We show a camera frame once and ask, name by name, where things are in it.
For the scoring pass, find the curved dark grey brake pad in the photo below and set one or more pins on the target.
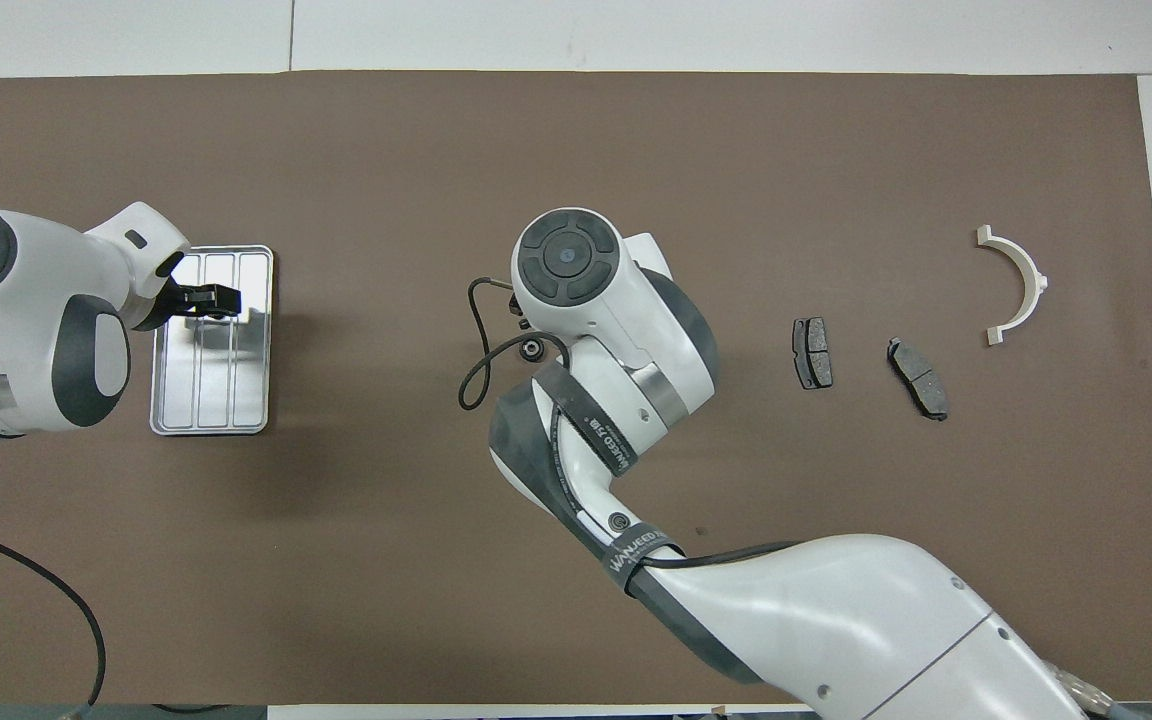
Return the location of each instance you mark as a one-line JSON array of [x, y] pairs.
[[920, 380]]

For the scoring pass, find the silver metal tray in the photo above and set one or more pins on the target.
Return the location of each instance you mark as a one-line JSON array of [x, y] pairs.
[[236, 380]]

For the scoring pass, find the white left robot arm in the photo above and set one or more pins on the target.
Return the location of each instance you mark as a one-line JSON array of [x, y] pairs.
[[26, 330]]

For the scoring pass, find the rectangular dark grey brake pad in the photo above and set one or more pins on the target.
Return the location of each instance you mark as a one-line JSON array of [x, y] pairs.
[[814, 352]]

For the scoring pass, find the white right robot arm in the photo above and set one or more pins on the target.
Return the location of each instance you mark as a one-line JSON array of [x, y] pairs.
[[836, 620]]

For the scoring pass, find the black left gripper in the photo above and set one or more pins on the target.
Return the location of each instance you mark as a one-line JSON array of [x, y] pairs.
[[171, 300]]

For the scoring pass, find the brown table mat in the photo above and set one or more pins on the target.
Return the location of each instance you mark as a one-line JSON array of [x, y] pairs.
[[576, 150]]

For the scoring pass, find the white semicircular plastic bracket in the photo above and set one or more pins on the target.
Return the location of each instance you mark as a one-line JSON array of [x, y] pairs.
[[1021, 258]]

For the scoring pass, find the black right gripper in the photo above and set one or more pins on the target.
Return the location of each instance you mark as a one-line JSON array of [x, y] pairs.
[[518, 302]]

